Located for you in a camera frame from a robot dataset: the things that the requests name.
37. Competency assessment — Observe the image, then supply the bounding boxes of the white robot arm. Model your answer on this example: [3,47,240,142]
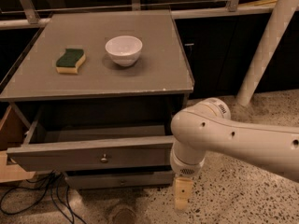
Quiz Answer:
[170,98,299,211]

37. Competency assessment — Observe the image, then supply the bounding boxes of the black floor cables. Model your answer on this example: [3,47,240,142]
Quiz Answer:
[0,171,88,224]

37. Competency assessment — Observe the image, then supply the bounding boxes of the green and yellow sponge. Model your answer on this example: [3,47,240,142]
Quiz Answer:
[56,49,86,74]

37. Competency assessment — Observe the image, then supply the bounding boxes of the metal railing with glass panels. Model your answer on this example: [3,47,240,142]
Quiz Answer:
[0,0,277,30]

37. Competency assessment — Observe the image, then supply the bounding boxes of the round floor drain cover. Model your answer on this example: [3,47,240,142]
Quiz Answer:
[109,205,137,224]

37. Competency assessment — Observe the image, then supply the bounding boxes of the grey wooden drawer cabinet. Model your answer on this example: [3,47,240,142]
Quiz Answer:
[1,10,194,177]

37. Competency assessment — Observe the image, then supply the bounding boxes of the white ceramic bowl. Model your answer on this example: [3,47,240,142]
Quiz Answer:
[105,35,143,67]

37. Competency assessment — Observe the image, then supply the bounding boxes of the brown cardboard box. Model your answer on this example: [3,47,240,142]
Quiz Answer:
[0,106,36,183]

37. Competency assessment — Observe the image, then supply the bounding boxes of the white diagonal support pole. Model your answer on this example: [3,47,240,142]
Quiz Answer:
[236,0,299,106]

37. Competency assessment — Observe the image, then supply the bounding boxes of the round metal drawer knob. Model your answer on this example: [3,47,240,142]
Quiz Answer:
[100,154,108,163]

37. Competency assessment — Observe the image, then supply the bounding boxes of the grey bottom drawer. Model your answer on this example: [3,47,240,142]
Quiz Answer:
[65,171,174,189]

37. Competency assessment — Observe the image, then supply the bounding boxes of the grey top drawer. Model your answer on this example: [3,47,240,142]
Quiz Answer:
[7,110,173,172]

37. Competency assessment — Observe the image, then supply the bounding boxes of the grey drawer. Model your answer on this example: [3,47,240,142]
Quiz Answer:
[7,110,173,172]
[65,171,174,189]

